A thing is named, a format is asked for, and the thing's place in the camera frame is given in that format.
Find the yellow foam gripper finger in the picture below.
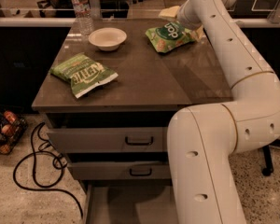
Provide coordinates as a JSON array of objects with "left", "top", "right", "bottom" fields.
[
  {"left": 159, "top": 6, "right": 179, "bottom": 19},
  {"left": 190, "top": 25, "right": 203, "bottom": 42}
]

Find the green rice chip bag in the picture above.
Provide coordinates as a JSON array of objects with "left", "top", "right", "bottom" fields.
[{"left": 146, "top": 21, "right": 196, "bottom": 53}]

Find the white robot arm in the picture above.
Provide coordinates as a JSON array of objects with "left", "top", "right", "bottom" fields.
[{"left": 167, "top": 0, "right": 280, "bottom": 224}]

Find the green kettle chip bag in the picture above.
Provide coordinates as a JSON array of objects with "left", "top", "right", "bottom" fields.
[{"left": 49, "top": 53, "right": 118, "bottom": 99}]

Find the grey drawer cabinet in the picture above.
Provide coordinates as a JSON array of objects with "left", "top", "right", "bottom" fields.
[{"left": 31, "top": 17, "right": 234, "bottom": 224}]

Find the top grey drawer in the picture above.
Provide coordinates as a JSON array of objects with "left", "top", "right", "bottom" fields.
[{"left": 46, "top": 111, "right": 175, "bottom": 154}]

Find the grey drawer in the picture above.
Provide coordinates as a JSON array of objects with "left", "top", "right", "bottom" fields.
[
  {"left": 68, "top": 152, "right": 171, "bottom": 180},
  {"left": 83, "top": 180, "right": 178, "bottom": 224},
  {"left": 46, "top": 111, "right": 175, "bottom": 154}
]

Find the middle grey drawer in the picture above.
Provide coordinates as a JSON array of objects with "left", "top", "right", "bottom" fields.
[{"left": 68, "top": 152, "right": 171, "bottom": 180}]

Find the bottom grey drawer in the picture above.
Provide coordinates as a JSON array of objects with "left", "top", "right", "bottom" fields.
[{"left": 83, "top": 180, "right": 178, "bottom": 224}]

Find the white bowl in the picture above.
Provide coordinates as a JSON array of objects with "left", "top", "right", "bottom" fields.
[{"left": 89, "top": 28, "right": 127, "bottom": 51}]

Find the clear plastic water bottle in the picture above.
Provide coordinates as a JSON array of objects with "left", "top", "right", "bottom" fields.
[{"left": 71, "top": 0, "right": 94, "bottom": 36}]

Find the black rolling stand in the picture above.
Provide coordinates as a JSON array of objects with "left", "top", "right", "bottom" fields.
[{"left": 261, "top": 144, "right": 280, "bottom": 176}]

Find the metal railing post left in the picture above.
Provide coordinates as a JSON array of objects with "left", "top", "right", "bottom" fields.
[{"left": 89, "top": 0, "right": 101, "bottom": 20}]

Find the black floor cable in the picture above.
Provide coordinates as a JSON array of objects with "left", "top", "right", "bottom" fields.
[{"left": 12, "top": 122, "right": 84, "bottom": 219}]

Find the black wire basket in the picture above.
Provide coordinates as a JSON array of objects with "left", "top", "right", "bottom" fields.
[{"left": 0, "top": 110, "right": 28, "bottom": 155}]

